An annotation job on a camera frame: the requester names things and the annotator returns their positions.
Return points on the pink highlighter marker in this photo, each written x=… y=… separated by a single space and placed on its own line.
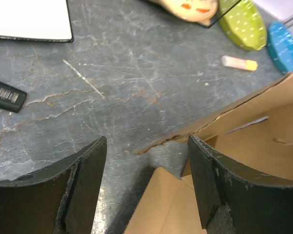
x=11 y=98

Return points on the blue dotted plate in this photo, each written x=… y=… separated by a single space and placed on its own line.
x=280 y=46

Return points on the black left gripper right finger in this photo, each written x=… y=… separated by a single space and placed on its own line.
x=258 y=203

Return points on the white square plate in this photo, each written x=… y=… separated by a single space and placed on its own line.
x=35 y=20

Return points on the beige leaf pattern plate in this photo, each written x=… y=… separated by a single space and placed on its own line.
x=199 y=11

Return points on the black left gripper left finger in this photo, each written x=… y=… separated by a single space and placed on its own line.
x=58 y=199

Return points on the orange pink eraser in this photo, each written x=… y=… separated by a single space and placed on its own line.
x=242 y=64

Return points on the brown cardboard box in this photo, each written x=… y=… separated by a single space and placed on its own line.
x=256 y=130

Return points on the green dotted plate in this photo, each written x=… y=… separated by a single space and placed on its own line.
x=245 y=27

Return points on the black wire wooden shelf rack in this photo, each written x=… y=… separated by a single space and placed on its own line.
x=224 y=7

